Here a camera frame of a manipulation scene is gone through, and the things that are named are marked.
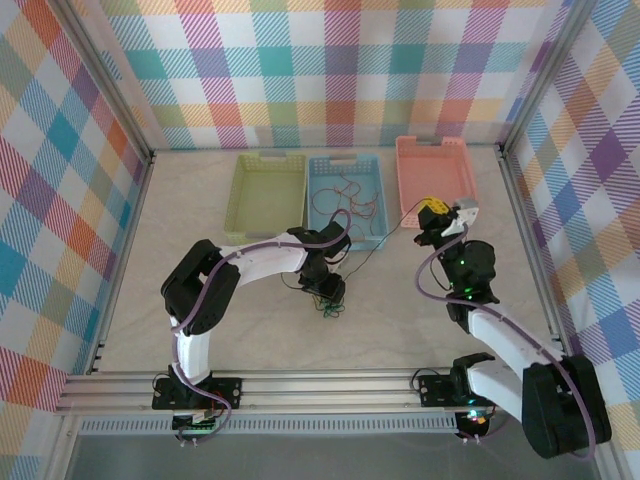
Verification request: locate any aluminium frame post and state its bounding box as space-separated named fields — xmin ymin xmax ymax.
xmin=58 ymin=0 xmax=157 ymax=166
xmin=497 ymin=0 xmax=591 ymax=159

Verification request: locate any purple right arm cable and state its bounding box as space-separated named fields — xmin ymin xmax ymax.
xmin=414 ymin=222 xmax=599 ymax=461

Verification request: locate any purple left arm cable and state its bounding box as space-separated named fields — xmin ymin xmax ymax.
xmin=167 ymin=208 xmax=354 ymax=446

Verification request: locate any pink plastic basket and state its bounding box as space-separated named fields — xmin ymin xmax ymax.
xmin=394 ymin=135 xmax=479 ymax=231

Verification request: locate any left controller board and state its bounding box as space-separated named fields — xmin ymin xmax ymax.
xmin=172 ymin=409 xmax=219 ymax=434

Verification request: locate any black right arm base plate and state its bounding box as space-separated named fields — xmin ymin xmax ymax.
xmin=417 ymin=372 xmax=511 ymax=407

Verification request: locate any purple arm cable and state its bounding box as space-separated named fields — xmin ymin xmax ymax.
xmin=414 ymin=222 xmax=599 ymax=461
xmin=167 ymin=208 xmax=354 ymax=446

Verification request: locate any thin green cable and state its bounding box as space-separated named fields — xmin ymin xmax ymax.
xmin=310 ymin=294 xmax=347 ymax=320

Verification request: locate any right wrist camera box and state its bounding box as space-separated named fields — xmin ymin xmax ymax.
xmin=442 ymin=195 xmax=480 ymax=239

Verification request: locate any grey slotted cable duct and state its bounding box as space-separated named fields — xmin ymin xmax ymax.
xmin=79 ymin=417 xmax=461 ymax=435

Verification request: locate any thin red cable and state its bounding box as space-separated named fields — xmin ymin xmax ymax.
xmin=337 ymin=189 xmax=380 ymax=237

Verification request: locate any green plastic basket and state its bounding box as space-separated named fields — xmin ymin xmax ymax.
xmin=222 ymin=153 xmax=307 ymax=245

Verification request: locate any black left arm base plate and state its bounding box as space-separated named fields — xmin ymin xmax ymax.
xmin=151 ymin=377 xmax=244 ymax=411

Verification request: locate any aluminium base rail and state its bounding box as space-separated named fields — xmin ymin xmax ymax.
xmin=54 ymin=367 xmax=609 ymax=415

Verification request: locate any aluminium left frame post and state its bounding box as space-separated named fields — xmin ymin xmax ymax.
xmin=58 ymin=0 xmax=157 ymax=166

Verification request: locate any blue plastic basket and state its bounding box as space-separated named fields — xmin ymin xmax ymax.
xmin=304 ymin=153 xmax=391 ymax=254

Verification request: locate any aluminium right frame post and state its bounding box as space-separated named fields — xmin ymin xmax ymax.
xmin=497 ymin=0 xmax=591 ymax=159

